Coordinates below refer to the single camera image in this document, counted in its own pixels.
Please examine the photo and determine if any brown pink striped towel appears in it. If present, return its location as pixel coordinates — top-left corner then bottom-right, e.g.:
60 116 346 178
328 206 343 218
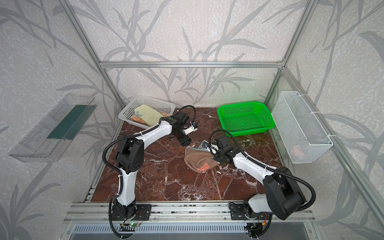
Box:
184 140 219 174

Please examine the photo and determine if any blue yellow towel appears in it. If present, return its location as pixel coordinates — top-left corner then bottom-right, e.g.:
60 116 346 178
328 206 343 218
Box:
134 105 164 127

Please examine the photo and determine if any orange bunny pattern towel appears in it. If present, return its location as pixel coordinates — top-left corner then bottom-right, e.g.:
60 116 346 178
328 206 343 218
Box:
132 113 169 125

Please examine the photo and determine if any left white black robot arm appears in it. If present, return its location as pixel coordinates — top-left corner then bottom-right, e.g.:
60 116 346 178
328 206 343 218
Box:
111 112 198 219

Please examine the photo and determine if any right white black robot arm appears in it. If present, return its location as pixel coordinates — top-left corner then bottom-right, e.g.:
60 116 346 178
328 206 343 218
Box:
210 136 307 220

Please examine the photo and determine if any green plastic basket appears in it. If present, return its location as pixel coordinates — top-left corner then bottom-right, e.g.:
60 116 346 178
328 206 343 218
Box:
217 102 276 137

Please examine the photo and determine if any white plastic basket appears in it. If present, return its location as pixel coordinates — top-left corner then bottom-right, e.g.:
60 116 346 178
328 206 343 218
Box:
118 96 176 129

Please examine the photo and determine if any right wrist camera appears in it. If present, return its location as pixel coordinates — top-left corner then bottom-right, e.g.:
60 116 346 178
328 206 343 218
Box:
200 141 218 151

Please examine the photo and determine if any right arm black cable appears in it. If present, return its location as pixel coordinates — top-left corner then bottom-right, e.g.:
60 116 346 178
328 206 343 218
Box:
208 128 317 238

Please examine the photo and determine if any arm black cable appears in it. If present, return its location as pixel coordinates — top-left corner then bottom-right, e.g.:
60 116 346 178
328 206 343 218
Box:
208 128 317 238
101 104 197 239

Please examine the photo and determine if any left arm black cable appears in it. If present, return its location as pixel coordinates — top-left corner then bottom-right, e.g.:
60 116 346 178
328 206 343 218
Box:
101 104 197 239

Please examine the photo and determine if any pink object in wire basket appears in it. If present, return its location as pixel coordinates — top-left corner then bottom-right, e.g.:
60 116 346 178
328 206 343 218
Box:
293 145 305 161

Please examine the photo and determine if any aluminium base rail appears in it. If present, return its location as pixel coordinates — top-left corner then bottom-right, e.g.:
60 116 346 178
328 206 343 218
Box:
59 201 315 239

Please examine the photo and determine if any white wire mesh basket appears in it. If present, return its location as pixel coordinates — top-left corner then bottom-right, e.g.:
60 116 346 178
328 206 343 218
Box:
272 91 333 164

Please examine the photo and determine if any clear acrylic wall shelf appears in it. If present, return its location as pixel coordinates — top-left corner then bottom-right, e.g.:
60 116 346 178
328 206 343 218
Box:
9 94 97 163

